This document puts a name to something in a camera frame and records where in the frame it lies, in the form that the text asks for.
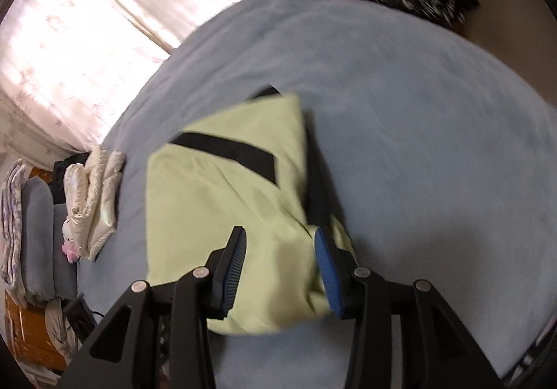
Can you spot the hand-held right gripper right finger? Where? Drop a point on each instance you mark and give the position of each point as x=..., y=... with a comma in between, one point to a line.
x=328, y=276

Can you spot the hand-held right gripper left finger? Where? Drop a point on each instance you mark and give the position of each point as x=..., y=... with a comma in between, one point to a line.
x=233, y=267

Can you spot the green and black hooded jacket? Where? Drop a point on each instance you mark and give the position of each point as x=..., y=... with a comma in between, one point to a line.
x=217, y=219

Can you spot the cream puffer jacket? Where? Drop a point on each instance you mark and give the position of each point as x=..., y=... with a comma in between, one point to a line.
x=95, y=197

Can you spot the white and pink plush toy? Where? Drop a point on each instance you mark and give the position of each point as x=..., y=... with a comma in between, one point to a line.
x=69, y=249

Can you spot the blue bed sheet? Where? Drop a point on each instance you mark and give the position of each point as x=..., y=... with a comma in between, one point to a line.
x=413, y=132

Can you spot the blue-grey pillow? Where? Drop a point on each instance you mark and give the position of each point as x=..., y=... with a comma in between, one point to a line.
x=37, y=241
x=65, y=276

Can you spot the beige cloth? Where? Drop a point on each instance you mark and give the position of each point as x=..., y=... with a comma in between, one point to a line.
x=61, y=328

